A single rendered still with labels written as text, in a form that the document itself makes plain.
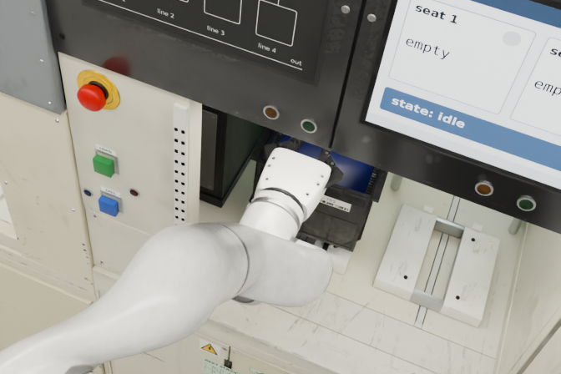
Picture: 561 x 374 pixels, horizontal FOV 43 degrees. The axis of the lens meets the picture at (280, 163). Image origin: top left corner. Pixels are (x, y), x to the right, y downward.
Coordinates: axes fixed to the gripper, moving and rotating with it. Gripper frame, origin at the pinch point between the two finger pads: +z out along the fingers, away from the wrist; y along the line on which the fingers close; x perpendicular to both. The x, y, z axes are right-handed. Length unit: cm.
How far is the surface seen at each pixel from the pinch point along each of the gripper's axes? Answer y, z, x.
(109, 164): -25.8, -21.4, 2.6
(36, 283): -48, -21, -47
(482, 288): 37.2, 6.1, -29.0
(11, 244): -52, -20, -37
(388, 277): 19.6, 0.3, -29.0
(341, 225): 8.3, -0.6, -17.9
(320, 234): 4.8, -0.5, -22.8
